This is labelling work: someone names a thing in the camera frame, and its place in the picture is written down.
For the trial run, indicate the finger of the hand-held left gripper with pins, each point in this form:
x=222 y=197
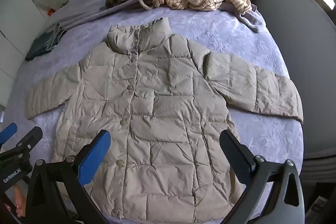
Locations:
x=29 y=138
x=8 y=132

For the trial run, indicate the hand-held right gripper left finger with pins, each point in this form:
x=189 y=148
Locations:
x=93 y=158

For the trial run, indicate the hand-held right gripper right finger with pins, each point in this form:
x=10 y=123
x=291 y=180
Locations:
x=236 y=158

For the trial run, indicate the beige puffer jacket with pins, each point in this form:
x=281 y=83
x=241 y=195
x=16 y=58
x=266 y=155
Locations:
x=162 y=108

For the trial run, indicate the person's left hand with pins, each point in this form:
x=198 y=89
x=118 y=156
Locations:
x=19 y=200

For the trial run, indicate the dark teal fringed scarf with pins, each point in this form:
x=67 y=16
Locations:
x=43 y=43

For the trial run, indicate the white wardrobe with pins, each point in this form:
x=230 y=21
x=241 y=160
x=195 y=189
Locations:
x=18 y=22

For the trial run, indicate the lilac bed blanket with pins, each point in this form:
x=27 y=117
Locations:
x=231 y=32

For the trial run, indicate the grey panel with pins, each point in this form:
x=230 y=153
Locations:
x=296 y=43

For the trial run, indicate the lilac grey garment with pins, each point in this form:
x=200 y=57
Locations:
x=250 y=20

